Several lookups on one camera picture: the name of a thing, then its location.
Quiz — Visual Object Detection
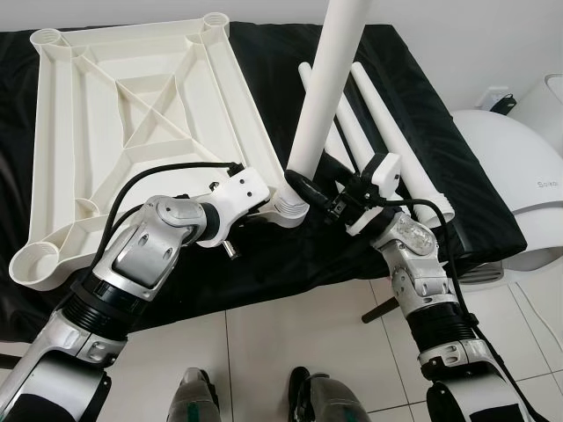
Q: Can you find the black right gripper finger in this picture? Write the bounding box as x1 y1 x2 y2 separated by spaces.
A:
283 169 328 210

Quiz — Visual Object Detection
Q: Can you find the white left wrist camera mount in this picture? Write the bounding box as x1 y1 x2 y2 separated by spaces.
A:
204 169 271 221

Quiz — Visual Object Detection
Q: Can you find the black metal bench leg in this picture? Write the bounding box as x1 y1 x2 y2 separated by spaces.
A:
362 297 397 324

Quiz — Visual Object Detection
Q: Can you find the black quilted bench cover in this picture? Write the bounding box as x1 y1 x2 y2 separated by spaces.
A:
0 22 529 344

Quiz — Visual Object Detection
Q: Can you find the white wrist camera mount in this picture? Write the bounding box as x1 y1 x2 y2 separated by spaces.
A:
204 169 271 221
346 152 403 236

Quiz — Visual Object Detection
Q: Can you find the silver robot leg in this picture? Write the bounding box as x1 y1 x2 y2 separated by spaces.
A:
289 367 370 422
167 367 219 422

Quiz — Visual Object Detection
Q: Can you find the silver robot left leg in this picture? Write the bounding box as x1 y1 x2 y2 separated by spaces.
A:
167 367 219 422

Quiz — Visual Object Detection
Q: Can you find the white ribbed plastic table top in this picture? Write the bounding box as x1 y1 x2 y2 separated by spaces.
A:
7 11 311 291

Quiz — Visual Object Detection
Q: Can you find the wall socket with black plug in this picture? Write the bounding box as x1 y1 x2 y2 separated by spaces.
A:
482 88 518 113

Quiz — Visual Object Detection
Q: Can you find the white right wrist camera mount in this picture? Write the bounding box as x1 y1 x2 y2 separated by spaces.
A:
346 152 403 236

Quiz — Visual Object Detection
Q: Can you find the silver robot right leg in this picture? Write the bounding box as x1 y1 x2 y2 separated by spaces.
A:
289 367 370 422

